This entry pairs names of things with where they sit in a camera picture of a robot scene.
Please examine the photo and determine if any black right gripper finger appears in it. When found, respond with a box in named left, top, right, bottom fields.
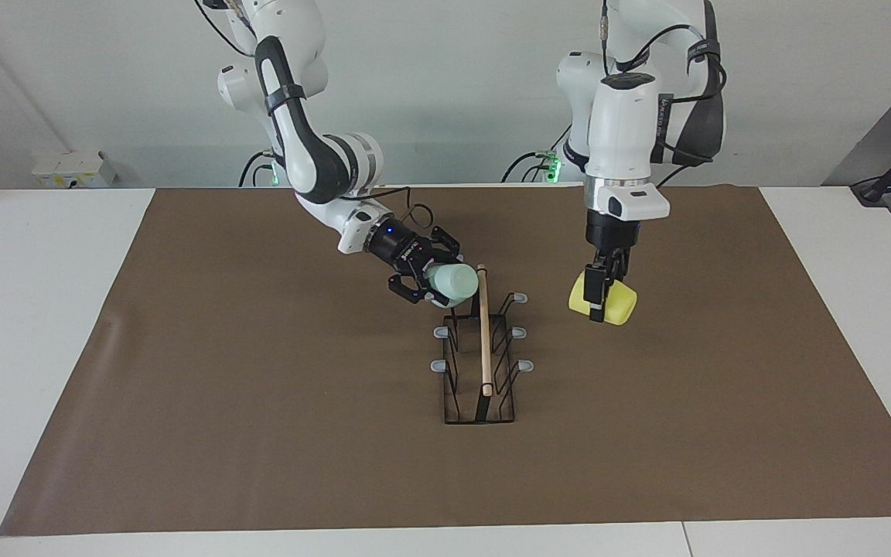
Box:
left=433, top=227, right=463, bottom=265
left=388, top=272, right=447, bottom=307

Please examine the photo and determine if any yellow plastic cup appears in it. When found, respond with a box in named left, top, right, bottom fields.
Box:
left=568, top=267, right=638, bottom=326

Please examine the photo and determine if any green plastic cup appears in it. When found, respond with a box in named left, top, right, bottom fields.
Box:
left=424, top=263, right=480, bottom=309

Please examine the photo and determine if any brown table mat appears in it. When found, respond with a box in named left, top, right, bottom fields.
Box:
left=0, top=184, right=891, bottom=537

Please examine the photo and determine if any white power socket box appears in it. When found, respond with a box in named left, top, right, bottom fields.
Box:
left=32, top=151, right=118, bottom=189

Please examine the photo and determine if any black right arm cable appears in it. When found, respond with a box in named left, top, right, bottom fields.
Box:
left=337, top=192, right=435, bottom=233

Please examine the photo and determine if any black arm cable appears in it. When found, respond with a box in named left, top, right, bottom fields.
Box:
left=337, top=192, right=435, bottom=233
left=599, top=0, right=727, bottom=167

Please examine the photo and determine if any black wire cup rack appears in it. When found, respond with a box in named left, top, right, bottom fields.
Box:
left=431, top=263, right=535, bottom=425

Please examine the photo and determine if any black base cable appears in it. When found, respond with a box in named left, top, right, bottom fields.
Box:
left=501, top=143, right=570, bottom=184
left=240, top=149, right=276, bottom=187

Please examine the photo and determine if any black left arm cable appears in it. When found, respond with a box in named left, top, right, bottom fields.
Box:
left=599, top=0, right=727, bottom=167

